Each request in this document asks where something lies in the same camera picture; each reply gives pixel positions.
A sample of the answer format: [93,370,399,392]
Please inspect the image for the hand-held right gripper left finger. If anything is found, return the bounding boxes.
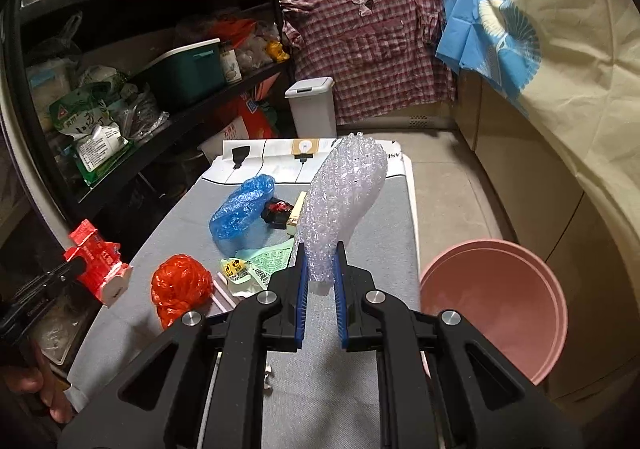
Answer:
[59,243,308,449]

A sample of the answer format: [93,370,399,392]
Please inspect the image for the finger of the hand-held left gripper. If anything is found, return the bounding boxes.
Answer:
[20,259,87,302]

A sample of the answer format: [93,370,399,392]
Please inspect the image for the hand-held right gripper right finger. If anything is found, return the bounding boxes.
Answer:
[333,241,586,449]

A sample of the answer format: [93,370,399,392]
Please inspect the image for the red paper carton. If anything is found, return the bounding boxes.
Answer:
[63,219,134,306]

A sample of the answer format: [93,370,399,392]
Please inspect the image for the beige cardboard box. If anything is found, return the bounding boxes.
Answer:
[287,191,309,235]

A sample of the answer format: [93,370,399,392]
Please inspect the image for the black red snack wrapper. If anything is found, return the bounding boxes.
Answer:
[260,198,296,230]

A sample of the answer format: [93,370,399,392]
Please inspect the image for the blue plastic bag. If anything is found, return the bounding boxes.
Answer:
[209,175,277,253]

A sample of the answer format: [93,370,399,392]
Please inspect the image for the clear bubble wrap sheet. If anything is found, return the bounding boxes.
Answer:
[298,132,389,296]

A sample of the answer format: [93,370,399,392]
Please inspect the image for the orange plastic bag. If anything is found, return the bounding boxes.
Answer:
[151,254,214,330]

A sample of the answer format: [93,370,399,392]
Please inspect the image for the pink plastic basin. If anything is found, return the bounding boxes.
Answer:
[419,239,569,386]

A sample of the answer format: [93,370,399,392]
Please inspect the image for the white lidded trash bin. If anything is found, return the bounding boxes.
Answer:
[284,78,337,140]

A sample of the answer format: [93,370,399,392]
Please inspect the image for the person's left hand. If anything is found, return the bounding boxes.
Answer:
[0,341,76,425]

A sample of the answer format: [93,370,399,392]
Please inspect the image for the green paper label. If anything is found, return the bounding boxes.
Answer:
[218,238,297,298]

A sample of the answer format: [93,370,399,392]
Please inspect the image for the white paper straw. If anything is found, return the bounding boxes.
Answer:
[212,282,237,314]
[216,272,247,309]

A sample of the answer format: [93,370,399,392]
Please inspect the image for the grey folding ironing table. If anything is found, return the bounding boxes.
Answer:
[65,138,422,449]

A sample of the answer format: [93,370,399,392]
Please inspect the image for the green white food packet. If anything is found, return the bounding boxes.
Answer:
[74,124,137,186]

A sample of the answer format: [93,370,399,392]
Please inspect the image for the orange printed rice sack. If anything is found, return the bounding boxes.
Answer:
[215,94,279,151]

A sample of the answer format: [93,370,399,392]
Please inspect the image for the teal storage box white lid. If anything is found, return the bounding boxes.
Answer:
[132,38,227,111]

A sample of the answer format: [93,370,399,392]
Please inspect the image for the glass jar with label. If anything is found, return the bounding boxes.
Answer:
[219,42,244,85]

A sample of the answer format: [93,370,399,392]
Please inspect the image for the red plaid shirt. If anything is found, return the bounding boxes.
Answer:
[280,0,459,126]

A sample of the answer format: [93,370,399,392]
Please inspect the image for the yellow figurine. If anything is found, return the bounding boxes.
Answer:
[265,40,291,63]

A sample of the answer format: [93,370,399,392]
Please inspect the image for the orange bag on shelf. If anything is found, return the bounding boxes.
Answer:
[209,18,259,49]

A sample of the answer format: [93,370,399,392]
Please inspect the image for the cream blue fan-print cloth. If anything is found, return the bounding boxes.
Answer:
[434,0,640,435]

